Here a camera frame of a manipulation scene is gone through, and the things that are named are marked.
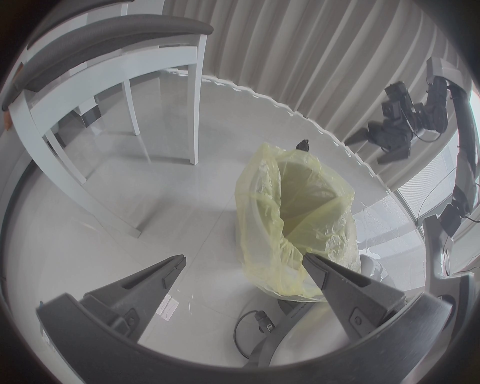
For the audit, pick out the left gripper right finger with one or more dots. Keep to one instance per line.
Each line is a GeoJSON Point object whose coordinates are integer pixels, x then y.
{"type": "Point", "coordinates": [348, 296]}

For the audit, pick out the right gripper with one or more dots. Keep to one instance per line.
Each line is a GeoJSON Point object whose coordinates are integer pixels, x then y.
{"type": "Point", "coordinates": [390, 135]}

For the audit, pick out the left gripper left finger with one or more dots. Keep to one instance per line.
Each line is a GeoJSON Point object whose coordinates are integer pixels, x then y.
{"type": "Point", "coordinates": [142, 296]}

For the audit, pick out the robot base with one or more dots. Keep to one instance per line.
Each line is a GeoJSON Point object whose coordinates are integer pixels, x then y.
{"type": "Point", "coordinates": [300, 337]}

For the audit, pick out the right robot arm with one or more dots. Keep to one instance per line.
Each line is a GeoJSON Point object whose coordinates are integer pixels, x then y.
{"type": "Point", "coordinates": [435, 108]}

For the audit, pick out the crumpled black plastic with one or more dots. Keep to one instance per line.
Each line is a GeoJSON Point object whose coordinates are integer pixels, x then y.
{"type": "Point", "coordinates": [302, 144]}

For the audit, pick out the yellow plastic bag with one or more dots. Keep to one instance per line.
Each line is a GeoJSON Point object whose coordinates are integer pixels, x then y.
{"type": "Point", "coordinates": [300, 195]}

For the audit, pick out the window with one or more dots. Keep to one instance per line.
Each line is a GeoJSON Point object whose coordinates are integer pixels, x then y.
{"type": "Point", "coordinates": [416, 191]}

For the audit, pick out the white curtain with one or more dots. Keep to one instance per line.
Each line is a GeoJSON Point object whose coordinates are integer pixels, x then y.
{"type": "Point", "coordinates": [300, 56]}

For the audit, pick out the white chair dark grey seat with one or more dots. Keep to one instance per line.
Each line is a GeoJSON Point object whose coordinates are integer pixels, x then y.
{"type": "Point", "coordinates": [112, 37]}

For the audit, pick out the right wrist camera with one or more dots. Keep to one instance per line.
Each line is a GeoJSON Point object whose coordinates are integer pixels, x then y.
{"type": "Point", "coordinates": [395, 101]}

